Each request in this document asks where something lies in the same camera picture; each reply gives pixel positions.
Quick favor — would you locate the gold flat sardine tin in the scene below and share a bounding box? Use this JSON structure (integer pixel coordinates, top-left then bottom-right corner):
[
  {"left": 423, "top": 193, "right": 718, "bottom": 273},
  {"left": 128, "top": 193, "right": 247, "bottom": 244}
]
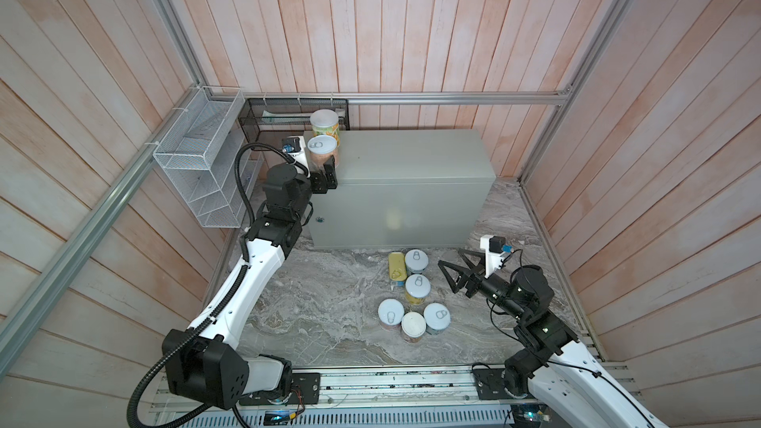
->
[{"left": 388, "top": 252, "right": 407, "bottom": 287}]

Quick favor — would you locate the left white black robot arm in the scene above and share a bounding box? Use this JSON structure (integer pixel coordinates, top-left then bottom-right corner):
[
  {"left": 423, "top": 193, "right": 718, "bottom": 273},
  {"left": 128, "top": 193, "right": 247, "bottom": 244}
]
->
[{"left": 127, "top": 158, "right": 338, "bottom": 427}]

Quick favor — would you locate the teal label can back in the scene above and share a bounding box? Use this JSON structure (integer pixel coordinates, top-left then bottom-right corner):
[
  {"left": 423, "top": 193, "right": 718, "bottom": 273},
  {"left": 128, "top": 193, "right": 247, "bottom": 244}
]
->
[{"left": 404, "top": 249, "right": 429, "bottom": 275}]

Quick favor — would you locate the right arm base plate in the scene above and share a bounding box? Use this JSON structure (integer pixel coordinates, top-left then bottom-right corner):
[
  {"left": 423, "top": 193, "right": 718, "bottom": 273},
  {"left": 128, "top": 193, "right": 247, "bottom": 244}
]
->
[{"left": 471, "top": 366, "right": 527, "bottom": 401}]

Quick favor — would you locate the pink label can front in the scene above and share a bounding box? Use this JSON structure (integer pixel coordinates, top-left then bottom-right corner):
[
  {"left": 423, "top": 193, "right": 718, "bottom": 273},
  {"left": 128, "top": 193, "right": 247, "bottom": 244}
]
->
[{"left": 378, "top": 298, "right": 405, "bottom": 330}]

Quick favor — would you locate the yellow label can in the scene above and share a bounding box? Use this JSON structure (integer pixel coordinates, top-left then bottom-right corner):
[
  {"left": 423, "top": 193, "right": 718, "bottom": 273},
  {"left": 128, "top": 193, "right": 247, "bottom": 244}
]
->
[{"left": 309, "top": 109, "right": 340, "bottom": 143}]

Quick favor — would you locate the yellow can centre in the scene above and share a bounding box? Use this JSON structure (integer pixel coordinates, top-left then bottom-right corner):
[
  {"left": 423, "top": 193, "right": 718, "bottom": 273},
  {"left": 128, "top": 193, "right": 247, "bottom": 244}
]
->
[{"left": 404, "top": 275, "right": 431, "bottom": 305}]

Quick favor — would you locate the black mesh basket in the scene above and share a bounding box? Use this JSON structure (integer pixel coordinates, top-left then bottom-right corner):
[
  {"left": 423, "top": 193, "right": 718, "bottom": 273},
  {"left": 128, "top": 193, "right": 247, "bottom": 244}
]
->
[{"left": 238, "top": 97, "right": 351, "bottom": 146}]

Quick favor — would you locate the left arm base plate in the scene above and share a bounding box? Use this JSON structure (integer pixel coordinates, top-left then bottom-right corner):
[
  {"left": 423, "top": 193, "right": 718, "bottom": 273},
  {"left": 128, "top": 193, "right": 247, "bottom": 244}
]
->
[{"left": 239, "top": 372, "right": 321, "bottom": 408}]

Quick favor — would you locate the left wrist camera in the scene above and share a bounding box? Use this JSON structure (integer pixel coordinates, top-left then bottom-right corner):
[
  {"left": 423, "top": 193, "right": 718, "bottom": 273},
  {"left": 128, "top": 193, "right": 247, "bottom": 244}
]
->
[{"left": 281, "top": 136, "right": 309, "bottom": 176}]

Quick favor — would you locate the orange label can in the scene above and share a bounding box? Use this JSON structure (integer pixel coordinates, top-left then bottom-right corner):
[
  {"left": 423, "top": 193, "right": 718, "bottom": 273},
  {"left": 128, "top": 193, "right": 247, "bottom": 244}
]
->
[{"left": 306, "top": 135, "right": 339, "bottom": 172}]

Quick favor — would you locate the blue label can front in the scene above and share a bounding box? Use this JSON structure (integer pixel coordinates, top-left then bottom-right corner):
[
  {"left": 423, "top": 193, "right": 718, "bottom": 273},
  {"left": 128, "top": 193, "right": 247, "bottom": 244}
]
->
[{"left": 423, "top": 302, "right": 452, "bottom": 335}]

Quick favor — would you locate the grey metal cabinet box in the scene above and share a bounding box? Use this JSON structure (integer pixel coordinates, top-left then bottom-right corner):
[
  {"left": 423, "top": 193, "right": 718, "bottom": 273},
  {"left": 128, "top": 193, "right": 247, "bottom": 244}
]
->
[{"left": 308, "top": 129, "right": 495, "bottom": 250}]

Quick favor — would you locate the aluminium front rail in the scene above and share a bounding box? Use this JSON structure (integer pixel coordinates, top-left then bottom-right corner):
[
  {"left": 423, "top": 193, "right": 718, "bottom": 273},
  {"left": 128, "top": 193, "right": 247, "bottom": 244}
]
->
[{"left": 142, "top": 363, "right": 644, "bottom": 424}]

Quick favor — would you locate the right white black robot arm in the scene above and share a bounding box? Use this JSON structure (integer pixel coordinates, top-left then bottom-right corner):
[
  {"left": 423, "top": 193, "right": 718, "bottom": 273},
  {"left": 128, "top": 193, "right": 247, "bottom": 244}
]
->
[{"left": 438, "top": 249, "right": 665, "bottom": 427}]

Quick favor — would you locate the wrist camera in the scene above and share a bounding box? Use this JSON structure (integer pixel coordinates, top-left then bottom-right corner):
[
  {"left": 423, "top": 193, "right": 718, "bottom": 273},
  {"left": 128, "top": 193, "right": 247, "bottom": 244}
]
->
[
  {"left": 281, "top": 136, "right": 309, "bottom": 176},
  {"left": 480, "top": 235, "right": 513, "bottom": 279}
]

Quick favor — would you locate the white wire mesh shelf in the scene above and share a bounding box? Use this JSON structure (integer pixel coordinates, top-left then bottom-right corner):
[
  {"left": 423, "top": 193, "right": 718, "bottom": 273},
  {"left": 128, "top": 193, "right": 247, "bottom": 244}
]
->
[{"left": 154, "top": 86, "right": 264, "bottom": 229}]

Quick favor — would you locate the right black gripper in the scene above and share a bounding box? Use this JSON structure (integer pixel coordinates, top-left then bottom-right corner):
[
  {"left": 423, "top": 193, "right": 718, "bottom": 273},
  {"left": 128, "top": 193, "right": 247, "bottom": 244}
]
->
[{"left": 440, "top": 248, "right": 525, "bottom": 323}]

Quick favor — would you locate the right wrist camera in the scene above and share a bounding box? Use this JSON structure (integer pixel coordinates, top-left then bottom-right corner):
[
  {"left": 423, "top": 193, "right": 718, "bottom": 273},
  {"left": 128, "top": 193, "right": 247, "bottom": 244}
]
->
[{"left": 480, "top": 235, "right": 513, "bottom": 279}]

